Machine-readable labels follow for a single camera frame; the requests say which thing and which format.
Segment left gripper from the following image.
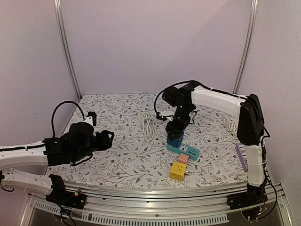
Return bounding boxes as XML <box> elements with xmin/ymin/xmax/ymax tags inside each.
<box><xmin>73</xmin><ymin>130</ymin><xmax>114</xmax><ymax>162</ymax></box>

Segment blue cube socket adapter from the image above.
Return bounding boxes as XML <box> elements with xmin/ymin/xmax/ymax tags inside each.
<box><xmin>167</xmin><ymin>132</ymin><xmax>184</xmax><ymax>148</ymax></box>

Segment pink plug adapter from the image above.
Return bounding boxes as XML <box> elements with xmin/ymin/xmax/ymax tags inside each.
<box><xmin>177</xmin><ymin>153</ymin><xmax>190</xmax><ymax>164</ymax></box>

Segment white cable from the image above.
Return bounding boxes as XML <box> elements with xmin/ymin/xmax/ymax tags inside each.
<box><xmin>141</xmin><ymin>112</ymin><xmax>170</xmax><ymax>143</ymax></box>

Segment teal power strip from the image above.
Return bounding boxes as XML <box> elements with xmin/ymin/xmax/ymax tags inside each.
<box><xmin>167</xmin><ymin>144</ymin><xmax>200</xmax><ymax>161</ymax></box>

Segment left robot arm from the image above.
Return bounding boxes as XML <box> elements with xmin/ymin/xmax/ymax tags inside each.
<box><xmin>0</xmin><ymin>111</ymin><xmax>114</xmax><ymax>204</ymax></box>

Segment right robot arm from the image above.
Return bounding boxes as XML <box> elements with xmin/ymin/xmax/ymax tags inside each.
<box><xmin>155</xmin><ymin>80</ymin><xmax>270</xmax><ymax>205</ymax></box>

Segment yellow cube socket adapter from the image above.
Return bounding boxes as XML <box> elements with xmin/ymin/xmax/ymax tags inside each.
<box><xmin>169</xmin><ymin>161</ymin><xmax>187</xmax><ymax>181</ymax></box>

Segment floral table mat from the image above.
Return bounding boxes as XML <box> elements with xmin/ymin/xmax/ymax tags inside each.
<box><xmin>47</xmin><ymin>94</ymin><xmax>248</xmax><ymax>190</ymax></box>

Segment purple power strip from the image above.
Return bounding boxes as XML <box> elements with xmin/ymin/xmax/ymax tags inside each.
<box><xmin>235</xmin><ymin>144</ymin><xmax>248</xmax><ymax>172</ymax></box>

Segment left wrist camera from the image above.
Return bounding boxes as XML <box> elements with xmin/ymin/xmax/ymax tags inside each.
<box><xmin>85</xmin><ymin>112</ymin><xmax>97</xmax><ymax>127</ymax></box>

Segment beige coiled cable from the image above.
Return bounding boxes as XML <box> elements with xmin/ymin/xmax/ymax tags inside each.
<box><xmin>222</xmin><ymin>119</ymin><xmax>240</xmax><ymax>136</ymax></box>

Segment aluminium front rail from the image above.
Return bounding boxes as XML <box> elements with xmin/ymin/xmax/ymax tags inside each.
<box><xmin>21</xmin><ymin>183</ymin><xmax>301</xmax><ymax>226</ymax></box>

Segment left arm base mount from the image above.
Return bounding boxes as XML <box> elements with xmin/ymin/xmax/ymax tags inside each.
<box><xmin>46</xmin><ymin>188</ymin><xmax>87</xmax><ymax>210</ymax></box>

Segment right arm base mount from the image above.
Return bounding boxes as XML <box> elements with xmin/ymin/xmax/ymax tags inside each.
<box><xmin>226</xmin><ymin>188</ymin><xmax>268</xmax><ymax>210</ymax></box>

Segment left aluminium frame post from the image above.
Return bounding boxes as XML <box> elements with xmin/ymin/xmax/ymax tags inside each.
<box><xmin>54</xmin><ymin>0</ymin><xmax>82</xmax><ymax>100</ymax></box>

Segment aluminium frame post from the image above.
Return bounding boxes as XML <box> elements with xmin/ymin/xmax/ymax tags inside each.
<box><xmin>232</xmin><ymin>0</ymin><xmax>259</xmax><ymax>94</ymax></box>
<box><xmin>54</xmin><ymin>0</ymin><xmax>82</xmax><ymax>100</ymax></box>

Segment right aluminium frame post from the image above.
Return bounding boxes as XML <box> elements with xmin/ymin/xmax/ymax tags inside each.
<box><xmin>232</xmin><ymin>0</ymin><xmax>259</xmax><ymax>94</ymax></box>

